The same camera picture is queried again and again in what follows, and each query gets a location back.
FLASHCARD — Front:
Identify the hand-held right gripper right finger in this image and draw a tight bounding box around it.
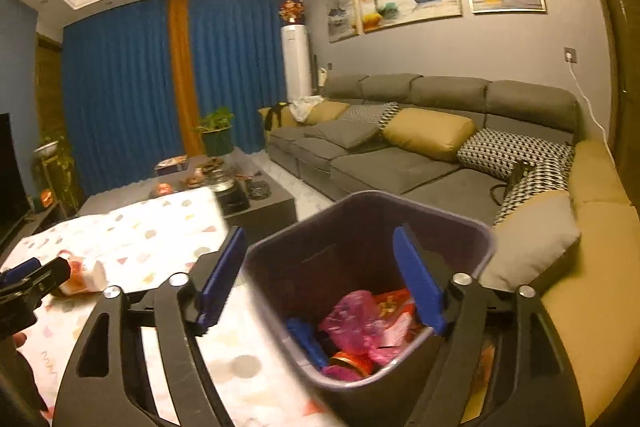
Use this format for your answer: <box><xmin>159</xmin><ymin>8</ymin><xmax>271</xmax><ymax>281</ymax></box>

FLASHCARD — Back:
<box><xmin>392</xmin><ymin>224</ymin><xmax>587</xmax><ymax>427</ymax></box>

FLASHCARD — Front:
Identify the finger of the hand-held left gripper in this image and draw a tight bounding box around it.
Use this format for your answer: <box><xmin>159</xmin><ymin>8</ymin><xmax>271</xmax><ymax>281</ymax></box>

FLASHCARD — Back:
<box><xmin>0</xmin><ymin>257</ymin><xmax>42</xmax><ymax>286</ymax></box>
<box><xmin>20</xmin><ymin>255</ymin><xmax>71</xmax><ymax>308</ymax></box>

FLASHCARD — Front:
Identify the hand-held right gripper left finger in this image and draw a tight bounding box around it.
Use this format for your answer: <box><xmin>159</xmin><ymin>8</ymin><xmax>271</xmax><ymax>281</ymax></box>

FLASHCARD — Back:
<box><xmin>52</xmin><ymin>226</ymin><xmax>248</xmax><ymax>427</ymax></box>

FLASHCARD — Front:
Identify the red printed paper cup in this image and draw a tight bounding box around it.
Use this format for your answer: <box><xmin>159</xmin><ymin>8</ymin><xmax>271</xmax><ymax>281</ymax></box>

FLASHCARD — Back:
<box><xmin>56</xmin><ymin>256</ymin><xmax>109</xmax><ymax>299</ymax></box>

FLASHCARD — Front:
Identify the red printed wrapper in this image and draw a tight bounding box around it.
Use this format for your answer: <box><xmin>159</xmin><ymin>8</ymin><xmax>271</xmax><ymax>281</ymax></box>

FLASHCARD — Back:
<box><xmin>375</xmin><ymin>288</ymin><xmax>427</xmax><ymax>349</ymax></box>

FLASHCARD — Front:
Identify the dark trash bin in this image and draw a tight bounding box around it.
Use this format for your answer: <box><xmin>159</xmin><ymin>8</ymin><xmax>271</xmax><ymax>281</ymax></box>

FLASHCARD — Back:
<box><xmin>242</xmin><ymin>190</ymin><xmax>497</xmax><ymax>401</ymax></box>

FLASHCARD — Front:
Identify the pink plastic bag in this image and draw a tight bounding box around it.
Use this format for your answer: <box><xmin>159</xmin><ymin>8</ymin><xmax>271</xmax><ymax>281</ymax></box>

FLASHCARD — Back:
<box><xmin>320</xmin><ymin>290</ymin><xmax>392</xmax><ymax>365</ymax></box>

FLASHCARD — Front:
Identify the blue foam net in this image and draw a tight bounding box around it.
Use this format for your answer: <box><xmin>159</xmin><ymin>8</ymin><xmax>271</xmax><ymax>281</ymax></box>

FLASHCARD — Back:
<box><xmin>286</xmin><ymin>317</ymin><xmax>331</xmax><ymax>371</ymax></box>

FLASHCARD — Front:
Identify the person's left forearm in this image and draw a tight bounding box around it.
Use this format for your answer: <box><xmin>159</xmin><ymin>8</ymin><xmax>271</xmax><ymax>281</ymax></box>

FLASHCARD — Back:
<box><xmin>0</xmin><ymin>332</ymin><xmax>51</xmax><ymax>420</ymax></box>

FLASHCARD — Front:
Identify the grey television cabinet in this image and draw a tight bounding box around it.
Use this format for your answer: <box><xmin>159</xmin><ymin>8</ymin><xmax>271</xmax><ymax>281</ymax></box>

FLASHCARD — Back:
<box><xmin>0</xmin><ymin>202</ymin><xmax>69</xmax><ymax>254</ymax></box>

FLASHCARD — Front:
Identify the dark grey coffee table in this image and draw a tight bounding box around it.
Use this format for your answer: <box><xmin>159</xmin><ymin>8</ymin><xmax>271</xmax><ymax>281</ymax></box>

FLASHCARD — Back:
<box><xmin>77</xmin><ymin>151</ymin><xmax>299</xmax><ymax>249</ymax></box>

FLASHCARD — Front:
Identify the black tea pot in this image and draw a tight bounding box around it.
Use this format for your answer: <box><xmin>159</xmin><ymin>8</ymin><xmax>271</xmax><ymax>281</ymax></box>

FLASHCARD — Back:
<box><xmin>209</xmin><ymin>172</ymin><xmax>251</xmax><ymax>216</ymax></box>

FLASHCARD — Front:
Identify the printed white tablecloth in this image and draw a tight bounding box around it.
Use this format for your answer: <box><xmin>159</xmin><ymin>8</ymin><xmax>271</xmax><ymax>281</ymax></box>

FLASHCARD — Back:
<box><xmin>0</xmin><ymin>186</ymin><xmax>323</xmax><ymax>427</ymax></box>

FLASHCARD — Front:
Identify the black television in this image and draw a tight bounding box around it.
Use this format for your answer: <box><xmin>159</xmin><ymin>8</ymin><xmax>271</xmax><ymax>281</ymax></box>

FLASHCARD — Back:
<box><xmin>0</xmin><ymin>112</ymin><xmax>32</xmax><ymax>234</ymax></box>

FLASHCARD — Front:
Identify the snack tray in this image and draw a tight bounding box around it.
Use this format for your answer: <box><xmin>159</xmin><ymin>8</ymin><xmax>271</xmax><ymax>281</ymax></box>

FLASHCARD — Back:
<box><xmin>182</xmin><ymin>161</ymin><xmax>227</xmax><ymax>186</ymax></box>

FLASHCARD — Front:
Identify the grey sofa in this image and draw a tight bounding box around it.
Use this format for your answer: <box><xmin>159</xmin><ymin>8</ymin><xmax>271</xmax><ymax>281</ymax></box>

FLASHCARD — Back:
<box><xmin>257</xmin><ymin>72</ymin><xmax>583</xmax><ymax>228</ymax></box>

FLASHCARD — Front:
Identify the trailing plant on gold stand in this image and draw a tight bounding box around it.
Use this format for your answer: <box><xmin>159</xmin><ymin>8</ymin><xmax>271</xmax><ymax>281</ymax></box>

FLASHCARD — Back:
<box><xmin>31</xmin><ymin>133</ymin><xmax>77</xmax><ymax>208</ymax></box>

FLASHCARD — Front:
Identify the snack box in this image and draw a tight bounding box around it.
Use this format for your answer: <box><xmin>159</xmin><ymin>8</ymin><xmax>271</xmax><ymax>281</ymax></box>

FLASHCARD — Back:
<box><xmin>155</xmin><ymin>157</ymin><xmax>190</xmax><ymax>173</ymax></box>

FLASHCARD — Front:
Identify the black charger device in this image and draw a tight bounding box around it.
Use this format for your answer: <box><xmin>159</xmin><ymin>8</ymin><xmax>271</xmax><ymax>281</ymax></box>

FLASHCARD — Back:
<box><xmin>489</xmin><ymin>159</ymin><xmax>537</xmax><ymax>208</ymax></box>

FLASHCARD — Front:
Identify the potted plant in green pot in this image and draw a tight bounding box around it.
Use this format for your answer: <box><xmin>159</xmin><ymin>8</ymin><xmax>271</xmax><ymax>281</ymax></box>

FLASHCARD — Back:
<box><xmin>192</xmin><ymin>107</ymin><xmax>236</xmax><ymax>158</ymax></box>

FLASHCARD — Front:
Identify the patterned cushion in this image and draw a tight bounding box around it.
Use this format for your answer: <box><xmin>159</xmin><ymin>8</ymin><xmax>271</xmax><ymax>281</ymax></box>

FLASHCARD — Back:
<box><xmin>345</xmin><ymin>102</ymin><xmax>401</xmax><ymax>130</ymax></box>
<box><xmin>457</xmin><ymin>129</ymin><xmax>574</xmax><ymax>182</ymax></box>
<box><xmin>492</xmin><ymin>156</ymin><xmax>574</xmax><ymax>226</ymax></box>

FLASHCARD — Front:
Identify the flat grey cushion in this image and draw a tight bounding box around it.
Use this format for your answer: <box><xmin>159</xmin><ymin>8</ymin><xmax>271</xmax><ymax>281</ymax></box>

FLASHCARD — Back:
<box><xmin>304</xmin><ymin>119</ymin><xmax>384</xmax><ymax>151</ymax></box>

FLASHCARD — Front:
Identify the large yellow cushion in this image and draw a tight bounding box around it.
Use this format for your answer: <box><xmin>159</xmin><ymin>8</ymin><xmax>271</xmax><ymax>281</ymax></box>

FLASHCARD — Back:
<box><xmin>540</xmin><ymin>201</ymin><xmax>637</xmax><ymax>427</ymax></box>
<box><xmin>569</xmin><ymin>139</ymin><xmax>634</xmax><ymax>208</ymax></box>

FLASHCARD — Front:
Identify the white bag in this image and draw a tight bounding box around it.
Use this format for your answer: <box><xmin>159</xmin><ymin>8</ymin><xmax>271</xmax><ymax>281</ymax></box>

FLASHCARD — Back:
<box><xmin>290</xmin><ymin>95</ymin><xmax>324</xmax><ymax>120</ymax></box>

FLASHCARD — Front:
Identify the blue curtain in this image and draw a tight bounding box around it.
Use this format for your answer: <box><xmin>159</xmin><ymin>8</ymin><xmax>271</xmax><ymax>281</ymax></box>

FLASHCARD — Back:
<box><xmin>187</xmin><ymin>0</ymin><xmax>302</xmax><ymax>156</ymax></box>
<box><xmin>61</xmin><ymin>0</ymin><xmax>189</xmax><ymax>196</ymax></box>

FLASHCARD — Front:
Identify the small yellow cushion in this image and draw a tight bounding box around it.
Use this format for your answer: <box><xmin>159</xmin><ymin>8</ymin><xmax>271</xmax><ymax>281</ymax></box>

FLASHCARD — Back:
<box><xmin>305</xmin><ymin>100</ymin><xmax>351</xmax><ymax>126</ymax></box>

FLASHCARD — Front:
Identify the orange curtain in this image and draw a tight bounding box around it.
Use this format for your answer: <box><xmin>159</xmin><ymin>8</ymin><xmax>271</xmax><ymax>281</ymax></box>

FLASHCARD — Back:
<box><xmin>166</xmin><ymin>0</ymin><xmax>202</xmax><ymax>156</ymax></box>

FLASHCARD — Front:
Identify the white standing air conditioner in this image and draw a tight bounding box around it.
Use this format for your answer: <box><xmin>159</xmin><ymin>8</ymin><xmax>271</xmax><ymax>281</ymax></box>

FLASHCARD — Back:
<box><xmin>280</xmin><ymin>24</ymin><xmax>314</xmax><ymax>104</ymax></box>

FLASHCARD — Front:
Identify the orange flower arrangement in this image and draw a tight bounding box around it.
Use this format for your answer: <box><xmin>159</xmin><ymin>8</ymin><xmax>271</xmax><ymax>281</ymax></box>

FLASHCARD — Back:
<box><xmin>278</xmin><ymin>0</ymin><xmax>305</xmax><ymax>24</ymax></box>

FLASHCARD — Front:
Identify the small framed painting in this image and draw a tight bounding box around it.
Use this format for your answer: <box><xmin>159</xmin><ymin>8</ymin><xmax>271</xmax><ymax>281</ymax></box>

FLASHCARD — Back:
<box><xmin>323</xmin><ymin>0</ymin><xmax>362</xmax><ymax>44</ymax></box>

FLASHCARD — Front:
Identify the white cable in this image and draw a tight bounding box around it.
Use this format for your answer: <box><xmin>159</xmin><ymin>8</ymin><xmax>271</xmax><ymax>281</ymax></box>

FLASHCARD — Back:
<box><xmin>567</xmin><ymin>59</ymin><xmax>614</xmax><ymax>148</ymax></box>

